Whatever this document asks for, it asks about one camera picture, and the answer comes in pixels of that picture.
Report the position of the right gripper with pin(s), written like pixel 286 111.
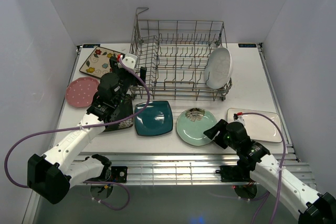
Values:
pixel 211 132

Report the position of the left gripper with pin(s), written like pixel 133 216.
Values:
pixel 114 65

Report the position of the green round flower plate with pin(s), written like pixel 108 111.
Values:
pixel 191 125

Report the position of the teal square plate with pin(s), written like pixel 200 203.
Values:
pixel 155 120

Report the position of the white oval plate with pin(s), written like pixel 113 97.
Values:
pixel 219 68

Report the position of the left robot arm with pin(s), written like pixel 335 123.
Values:
pixel 52 174

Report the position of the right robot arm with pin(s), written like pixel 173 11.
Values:
pixel 256 162

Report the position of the cream square flower plate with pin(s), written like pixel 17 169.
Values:
pixel 98 62

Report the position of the white rectangular plate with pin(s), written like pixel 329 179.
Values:
pixel 258 127

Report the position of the pink dotted round plate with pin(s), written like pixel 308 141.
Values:
pixel 79 94

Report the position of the blue label right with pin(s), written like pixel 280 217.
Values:
pixel 247 45

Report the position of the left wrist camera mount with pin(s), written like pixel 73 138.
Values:
pixel 129 60

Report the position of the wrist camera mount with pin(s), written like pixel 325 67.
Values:
pixel 238 117
pixel 129 60

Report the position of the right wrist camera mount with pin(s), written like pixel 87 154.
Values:
pixel 238 117

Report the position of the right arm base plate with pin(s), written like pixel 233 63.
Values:
pixel 233 174

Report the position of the grey wire dish rack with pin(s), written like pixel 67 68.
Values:
pixel 175 54

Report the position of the aluminium table frame rail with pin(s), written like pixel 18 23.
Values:
pixel 171 170

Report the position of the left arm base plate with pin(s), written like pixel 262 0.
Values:
pixel 118 174

